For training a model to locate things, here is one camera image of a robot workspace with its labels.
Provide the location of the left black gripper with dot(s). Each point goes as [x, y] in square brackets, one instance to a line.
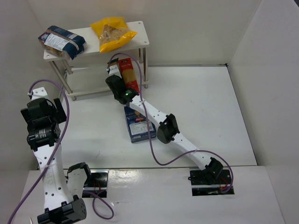
[60, 110]

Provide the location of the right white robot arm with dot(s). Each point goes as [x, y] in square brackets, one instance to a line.
[167, 129]

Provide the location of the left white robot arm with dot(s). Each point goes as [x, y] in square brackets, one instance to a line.
[62, 191]

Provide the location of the dark blue pasta bag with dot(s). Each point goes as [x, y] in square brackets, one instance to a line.
[62, 43]

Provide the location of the dark blue pasta box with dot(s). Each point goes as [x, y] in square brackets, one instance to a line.
[136, 124]

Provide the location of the yellow pasta bag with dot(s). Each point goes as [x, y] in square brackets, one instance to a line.
[113, 33]

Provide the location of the red spaghetti packet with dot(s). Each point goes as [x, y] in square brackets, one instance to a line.
[128, 73]

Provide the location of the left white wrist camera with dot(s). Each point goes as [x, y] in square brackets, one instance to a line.
[38, 93]

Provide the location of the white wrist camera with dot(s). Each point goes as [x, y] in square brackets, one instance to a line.
[114, 70]
[38, 93]

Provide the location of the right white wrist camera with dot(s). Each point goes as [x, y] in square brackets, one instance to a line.
[114, 70]

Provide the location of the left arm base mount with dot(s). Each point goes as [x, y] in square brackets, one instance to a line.
[96, 183]

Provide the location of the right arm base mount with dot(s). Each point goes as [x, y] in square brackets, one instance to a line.
[201, 187]

